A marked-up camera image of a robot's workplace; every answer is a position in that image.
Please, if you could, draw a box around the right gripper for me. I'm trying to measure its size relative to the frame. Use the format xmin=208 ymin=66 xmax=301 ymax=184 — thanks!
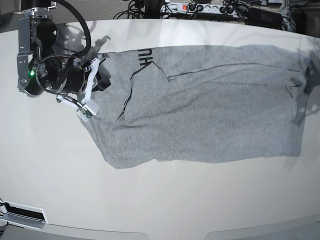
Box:
xmin=67 ymin=62 xmax=112 ymax=96

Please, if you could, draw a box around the grey t-shirt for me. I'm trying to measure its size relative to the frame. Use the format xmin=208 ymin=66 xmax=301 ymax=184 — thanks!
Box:
xmin=83 ymin=45 xmax=311 ymax=169

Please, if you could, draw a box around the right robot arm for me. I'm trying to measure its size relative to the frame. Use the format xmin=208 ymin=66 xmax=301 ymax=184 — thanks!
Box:
xmin=14 ymin=0 xmax=111 ymax=103

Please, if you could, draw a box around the white power strip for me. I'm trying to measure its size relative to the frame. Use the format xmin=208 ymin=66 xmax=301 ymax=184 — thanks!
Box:
xmin=160 ymin=0 xmax=249 ymax=18

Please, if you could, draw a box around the black power adapter brick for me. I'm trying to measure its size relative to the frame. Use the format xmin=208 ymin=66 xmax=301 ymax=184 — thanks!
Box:
xmin=245 ymin=8 xmax=283 ymax=29

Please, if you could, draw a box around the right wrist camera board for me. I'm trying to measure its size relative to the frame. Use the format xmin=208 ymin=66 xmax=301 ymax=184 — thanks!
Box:
xmin=76 ymin=99 xmax=99 ymax=123

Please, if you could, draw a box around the table cable grommet slot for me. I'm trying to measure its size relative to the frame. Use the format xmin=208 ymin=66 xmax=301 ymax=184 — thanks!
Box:
xmin=0 ymin=199 xmax=49 ymax=230

